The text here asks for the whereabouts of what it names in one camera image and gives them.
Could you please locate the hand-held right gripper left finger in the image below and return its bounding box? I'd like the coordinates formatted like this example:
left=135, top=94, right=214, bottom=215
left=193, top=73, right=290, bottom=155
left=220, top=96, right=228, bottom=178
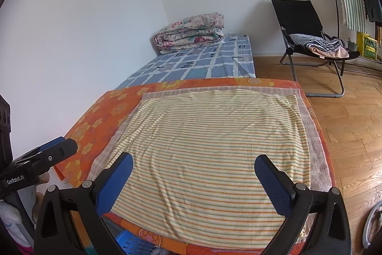
left=34, top=152, right=134, bottom=255

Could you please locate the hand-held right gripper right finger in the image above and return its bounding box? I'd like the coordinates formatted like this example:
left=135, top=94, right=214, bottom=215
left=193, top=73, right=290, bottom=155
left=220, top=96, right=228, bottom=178
left=254, top=154, right=351, bottom=255

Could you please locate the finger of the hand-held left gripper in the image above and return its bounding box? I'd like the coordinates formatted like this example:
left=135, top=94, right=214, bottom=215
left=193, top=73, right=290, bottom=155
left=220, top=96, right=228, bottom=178
left=31, top=138, right=79, bottom=175
left=13, top=137, right=64, bottom=165

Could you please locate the white fluffy cloth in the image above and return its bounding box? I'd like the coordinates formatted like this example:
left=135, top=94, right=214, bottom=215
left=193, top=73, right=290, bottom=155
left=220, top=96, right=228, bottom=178
left=0, top=201, right=23, bottom=226

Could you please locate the grey pink woven cloth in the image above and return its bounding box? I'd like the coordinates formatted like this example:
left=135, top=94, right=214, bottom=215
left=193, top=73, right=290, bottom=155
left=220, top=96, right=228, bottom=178
left=88, top=85, right=333, bottom=193

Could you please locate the blue plastic basket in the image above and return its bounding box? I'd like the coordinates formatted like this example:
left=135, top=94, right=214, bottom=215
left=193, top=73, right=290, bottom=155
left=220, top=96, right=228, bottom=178
left=115, top=229, right=157, bottom=255

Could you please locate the yellow striped towel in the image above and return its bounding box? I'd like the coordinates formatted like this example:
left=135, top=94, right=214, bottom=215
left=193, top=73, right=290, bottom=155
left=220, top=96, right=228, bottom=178
left=103, top=90, right=312, bottom=250

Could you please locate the blue checked bed mattress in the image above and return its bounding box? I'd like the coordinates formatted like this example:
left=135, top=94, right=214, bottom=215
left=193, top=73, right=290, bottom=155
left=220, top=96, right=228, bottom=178
left=115, top=34, right=257, bottom=90

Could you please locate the blue white striped clothing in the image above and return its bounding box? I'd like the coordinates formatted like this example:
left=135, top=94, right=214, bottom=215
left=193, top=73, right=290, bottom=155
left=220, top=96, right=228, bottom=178
left=290, top=33, right=344, bottom=53

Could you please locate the folded floral quilt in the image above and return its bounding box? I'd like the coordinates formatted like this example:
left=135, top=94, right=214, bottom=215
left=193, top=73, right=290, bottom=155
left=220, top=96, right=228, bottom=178
left=154, top=12, right=225, bottom=54

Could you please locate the yellow green box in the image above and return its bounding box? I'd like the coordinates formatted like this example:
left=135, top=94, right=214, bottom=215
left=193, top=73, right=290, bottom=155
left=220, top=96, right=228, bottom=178
left=356, top=32, right=379, bottom=60

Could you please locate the black folding chair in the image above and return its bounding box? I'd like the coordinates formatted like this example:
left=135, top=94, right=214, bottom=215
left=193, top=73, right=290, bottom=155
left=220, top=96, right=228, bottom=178
left=270, top=0, right=360, bottom=98

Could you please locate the black clothes rack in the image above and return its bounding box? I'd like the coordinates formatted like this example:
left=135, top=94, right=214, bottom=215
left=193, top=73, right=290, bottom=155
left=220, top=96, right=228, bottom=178
left=318, top=0, right=382, bottom=73

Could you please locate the white ring-shaped appliance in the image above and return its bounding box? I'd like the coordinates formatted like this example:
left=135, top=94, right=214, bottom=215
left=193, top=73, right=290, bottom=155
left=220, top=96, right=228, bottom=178
left=362, top=204, right=382, bottom=250

